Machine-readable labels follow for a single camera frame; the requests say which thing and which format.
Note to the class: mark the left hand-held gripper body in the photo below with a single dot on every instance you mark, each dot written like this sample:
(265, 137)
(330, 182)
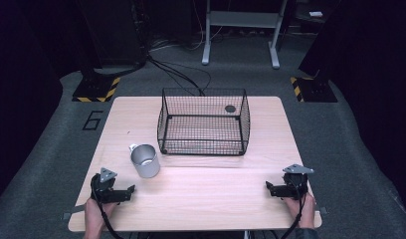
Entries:
(106, 194)

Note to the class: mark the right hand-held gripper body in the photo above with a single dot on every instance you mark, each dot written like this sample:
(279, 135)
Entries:
(292, 187)

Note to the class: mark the silver metal cup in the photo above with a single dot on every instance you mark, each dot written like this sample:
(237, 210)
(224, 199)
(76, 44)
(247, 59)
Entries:
(145, 161)

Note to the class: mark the person's left hand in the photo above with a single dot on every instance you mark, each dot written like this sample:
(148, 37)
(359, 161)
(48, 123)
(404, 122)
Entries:
(96, 210)

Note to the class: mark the person's right hand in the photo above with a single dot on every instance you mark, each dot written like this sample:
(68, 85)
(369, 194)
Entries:
(300, 209)

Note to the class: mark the black striped-edge stand base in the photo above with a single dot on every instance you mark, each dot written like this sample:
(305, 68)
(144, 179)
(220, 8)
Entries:
(315, 90)
(95, 89)

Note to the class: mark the black cabinet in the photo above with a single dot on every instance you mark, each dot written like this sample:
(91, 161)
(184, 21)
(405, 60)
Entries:
(114, 31)

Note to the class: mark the small white box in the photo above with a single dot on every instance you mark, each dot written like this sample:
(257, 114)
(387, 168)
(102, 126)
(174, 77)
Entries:
(315, 14)

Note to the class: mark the grey metal table bracket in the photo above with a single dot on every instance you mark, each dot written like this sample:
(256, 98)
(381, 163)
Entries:
(75, 211)
(322, 210)

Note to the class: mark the white metal stand frame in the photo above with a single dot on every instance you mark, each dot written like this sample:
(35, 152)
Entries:
(242, 20)

